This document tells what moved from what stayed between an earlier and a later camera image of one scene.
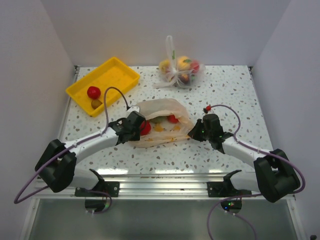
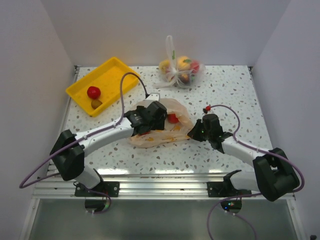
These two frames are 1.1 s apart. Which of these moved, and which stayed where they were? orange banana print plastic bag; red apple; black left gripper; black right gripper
Moved: black left gripper
Stayed: red apple; black right gripper; orange banana print plastic bag
